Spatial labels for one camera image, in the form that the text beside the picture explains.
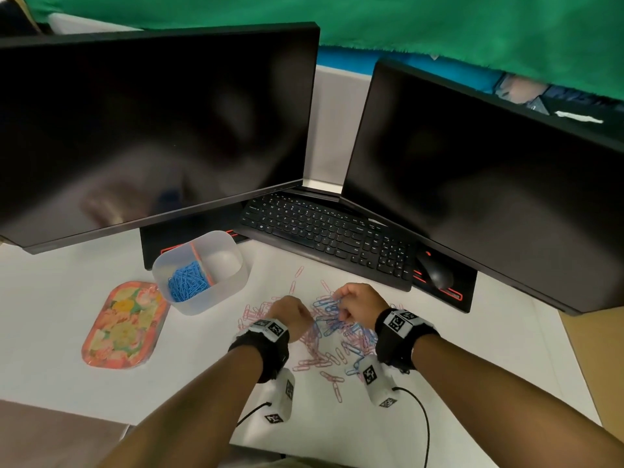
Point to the person's right hand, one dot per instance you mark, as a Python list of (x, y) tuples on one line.
[(363, 303)]

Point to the person's left hand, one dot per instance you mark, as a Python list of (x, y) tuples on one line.
[(291, 315)]

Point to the person's left fingers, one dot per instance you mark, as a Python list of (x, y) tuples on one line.
[(306, 321)]

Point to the person's right fingers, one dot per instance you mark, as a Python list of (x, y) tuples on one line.
[(343, 304)]

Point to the person's left forearm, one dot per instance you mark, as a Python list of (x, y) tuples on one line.
[(195, 414)]

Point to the person's right forearm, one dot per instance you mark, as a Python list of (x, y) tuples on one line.
[(502, 409)]

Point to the pile of pink and blue clips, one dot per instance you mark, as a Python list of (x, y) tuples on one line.
[(336, 353)]

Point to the black left wrist band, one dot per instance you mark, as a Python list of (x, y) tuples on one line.
[(263, 343)]

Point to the black wrist band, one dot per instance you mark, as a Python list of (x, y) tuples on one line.
[(399, 336), (263, 343)]

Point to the black right wrist band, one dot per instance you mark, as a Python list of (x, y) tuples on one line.
[(399, 336)]

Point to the black keyboard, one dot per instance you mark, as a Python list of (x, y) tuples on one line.
[(331, 233)]

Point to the translucent plastic container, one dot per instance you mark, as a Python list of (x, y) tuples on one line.
[(226, 270)]

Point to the black computer mouse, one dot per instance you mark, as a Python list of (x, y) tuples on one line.
[(435, 270)]

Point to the orange container divider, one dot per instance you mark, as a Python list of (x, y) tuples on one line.
[(202, 265)]

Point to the black red-trimmed monitor base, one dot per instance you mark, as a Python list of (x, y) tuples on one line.
[(161, 238), (465, 292)]

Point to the heap of blue paper clips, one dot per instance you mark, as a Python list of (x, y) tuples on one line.
[(186, 283)]

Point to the grey partition panel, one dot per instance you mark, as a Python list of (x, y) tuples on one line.
[(334, 126)]

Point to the floral orange tray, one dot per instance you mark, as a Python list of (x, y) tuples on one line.
[(124, 325)]

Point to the white table sheet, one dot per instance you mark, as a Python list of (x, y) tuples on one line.
[(58, 307)]

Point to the large black computer monitor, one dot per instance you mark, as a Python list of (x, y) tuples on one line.
[(146, 126)]

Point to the green cloth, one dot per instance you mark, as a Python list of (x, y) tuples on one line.
[(390, 29)]

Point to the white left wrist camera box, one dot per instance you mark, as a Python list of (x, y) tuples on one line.
[(282, 397)]

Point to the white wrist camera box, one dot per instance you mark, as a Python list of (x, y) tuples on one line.
[(282, 397), (378, 380)]

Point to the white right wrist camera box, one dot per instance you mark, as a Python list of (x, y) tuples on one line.
[(378, 380)]

